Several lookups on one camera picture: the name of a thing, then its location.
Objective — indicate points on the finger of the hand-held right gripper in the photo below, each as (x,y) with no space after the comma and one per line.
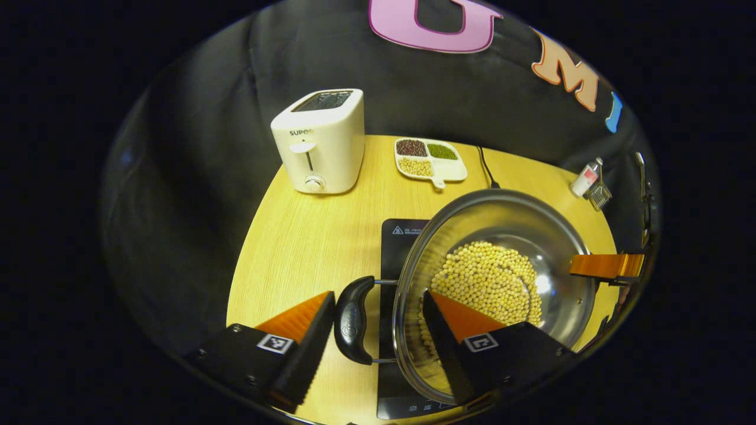
(602,265)

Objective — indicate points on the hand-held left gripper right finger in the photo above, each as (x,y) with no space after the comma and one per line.
(440,348)

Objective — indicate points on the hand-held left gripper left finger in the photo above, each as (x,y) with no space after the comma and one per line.
(307,360)

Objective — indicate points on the pile of yellow soybeans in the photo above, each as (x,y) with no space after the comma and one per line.
(490,277)

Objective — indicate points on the black induction cooktop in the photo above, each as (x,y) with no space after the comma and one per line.
(396,248)

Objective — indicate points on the stainless steel pot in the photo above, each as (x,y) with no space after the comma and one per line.
(502,218)

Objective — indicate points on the glass holder with stick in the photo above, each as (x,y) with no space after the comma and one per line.
(599,196)

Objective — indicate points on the clear bottle pink label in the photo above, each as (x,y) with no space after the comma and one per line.
(585,180)

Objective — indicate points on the white divided bean dish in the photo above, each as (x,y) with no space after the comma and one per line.
(449,171)

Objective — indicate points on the white toaster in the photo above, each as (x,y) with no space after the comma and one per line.
(331,153)

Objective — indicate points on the black backdrop cloth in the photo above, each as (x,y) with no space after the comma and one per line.
(207,118)

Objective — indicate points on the black camera stand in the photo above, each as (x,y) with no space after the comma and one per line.
(647,206)

